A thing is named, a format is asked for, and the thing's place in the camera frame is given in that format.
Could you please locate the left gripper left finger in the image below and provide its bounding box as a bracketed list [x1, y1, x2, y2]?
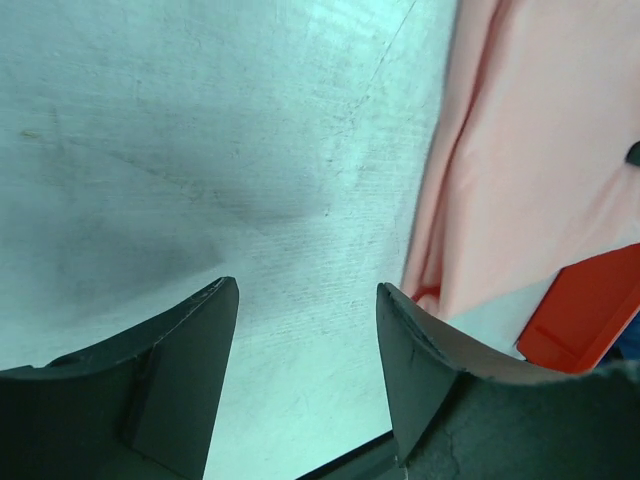
[1, 277, 239, 479]

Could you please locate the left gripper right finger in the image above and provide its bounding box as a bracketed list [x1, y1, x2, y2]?
[376, 283, 639, 479]

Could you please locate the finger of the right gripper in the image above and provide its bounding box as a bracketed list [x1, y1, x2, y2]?
[625, 141, 640, 166]

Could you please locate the pink t shirt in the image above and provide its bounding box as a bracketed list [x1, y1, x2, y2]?
[402, 1, 639, 320]

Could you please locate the red plastic bin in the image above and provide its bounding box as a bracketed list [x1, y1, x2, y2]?
[517, 244, 639, 374]

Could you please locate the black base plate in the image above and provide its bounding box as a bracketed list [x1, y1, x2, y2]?
[299, 431, 405, 480]

